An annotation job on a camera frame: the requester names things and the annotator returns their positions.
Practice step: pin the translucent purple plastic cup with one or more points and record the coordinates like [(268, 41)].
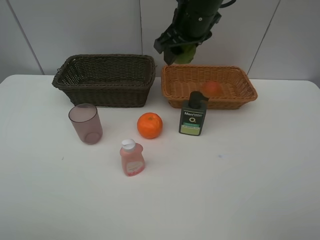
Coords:
[(86, 122)]

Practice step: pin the green mango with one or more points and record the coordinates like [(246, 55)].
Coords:
[(187, 55)]

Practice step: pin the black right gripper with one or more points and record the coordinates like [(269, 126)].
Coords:
[(172, 44)]

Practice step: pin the pink liquid bottle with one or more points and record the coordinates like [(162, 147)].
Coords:
[(132, 159)]

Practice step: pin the red yellow peach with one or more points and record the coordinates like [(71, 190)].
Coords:
[(211, 89)]

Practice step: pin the orange fruit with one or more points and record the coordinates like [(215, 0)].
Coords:
[(150, 125)]

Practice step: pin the orange wicker basket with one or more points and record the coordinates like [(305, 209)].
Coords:
[(178, 81)]

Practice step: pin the dark brown wicker basket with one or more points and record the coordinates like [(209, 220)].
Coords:
[(107, 80)]

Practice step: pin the dark green pump bottle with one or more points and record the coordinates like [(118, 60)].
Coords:
[(193, 113)]

